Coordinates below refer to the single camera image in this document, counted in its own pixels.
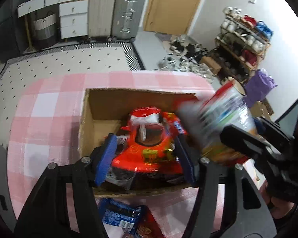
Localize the white desk with drawers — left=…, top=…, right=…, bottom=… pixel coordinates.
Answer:
left=17, top=0, right=89, bottom=40

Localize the red chocolate pie packet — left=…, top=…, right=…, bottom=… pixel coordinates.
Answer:
left=112, top=126, right=184, bottom=176

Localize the white and red snack packet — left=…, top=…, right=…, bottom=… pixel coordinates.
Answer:
left=127, top=107, right=164, bottom=142

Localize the grey door mat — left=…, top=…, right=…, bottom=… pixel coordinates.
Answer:
left=155, top=32, right=175, bottom=45

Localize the woven basket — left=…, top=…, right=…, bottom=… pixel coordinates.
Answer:
left=33, top=10, right=58, bottom=47

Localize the small cardboard box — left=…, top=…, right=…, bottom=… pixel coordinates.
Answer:
left=200, top=56, right=223, bottom=75

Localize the pile of shoes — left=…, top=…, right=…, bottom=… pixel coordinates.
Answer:
left=158, top=35, right=214, bottom=80

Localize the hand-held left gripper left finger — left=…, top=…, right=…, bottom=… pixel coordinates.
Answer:
left=14, top=133, right=118, bottom=238

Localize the person's right hand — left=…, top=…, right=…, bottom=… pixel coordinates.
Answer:
left=259, top=185, right=298, bottom=220

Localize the purple bag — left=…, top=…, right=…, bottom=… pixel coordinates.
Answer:
left=243, top=69, right=277, bottom=105

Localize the colourful striped snack packet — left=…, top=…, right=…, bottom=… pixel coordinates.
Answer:
left=175, top=81, right=259, bottom=166

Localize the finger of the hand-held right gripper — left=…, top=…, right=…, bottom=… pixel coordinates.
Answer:
left=220, top=125, right=284, bottom=166
left=253, top=118, right=295, bottom=145

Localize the blue cookie packet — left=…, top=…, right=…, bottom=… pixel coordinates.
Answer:
left=102, top=198, right=142, bottom=228

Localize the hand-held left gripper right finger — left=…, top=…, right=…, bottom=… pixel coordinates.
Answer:
left=175, top=135, right=277, bottom=238

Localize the wooden door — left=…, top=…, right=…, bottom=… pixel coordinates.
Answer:
left=143, top=0, right=209, bottom=34

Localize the grey refrigerator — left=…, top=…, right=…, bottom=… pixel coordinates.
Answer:
left=0, top=15, right=23, bottom=60

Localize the beige suitcase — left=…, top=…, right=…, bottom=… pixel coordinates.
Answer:
left=88, top=0, right=118, bottom=40

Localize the dotted rug with striped edge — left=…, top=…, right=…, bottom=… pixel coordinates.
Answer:
left=0, top=41, right=146, bottom=134

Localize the pink checked tablecloth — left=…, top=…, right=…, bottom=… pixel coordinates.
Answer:
left=7, top=71, right=266, bottom=238

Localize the silver suitcase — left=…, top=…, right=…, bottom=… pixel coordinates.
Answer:
left=112, top=0, right=147, bottom=40

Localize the red packet with blue logo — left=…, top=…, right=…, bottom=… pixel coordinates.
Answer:
left=163, top=111, right=189, bottom=139

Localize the brown cardboard box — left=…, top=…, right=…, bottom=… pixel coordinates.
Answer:
left=79, top=88, right=201, bottom=199

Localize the wooden shoe rack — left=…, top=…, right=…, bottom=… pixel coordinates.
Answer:
left=215, top=6, right=274, bottom=85

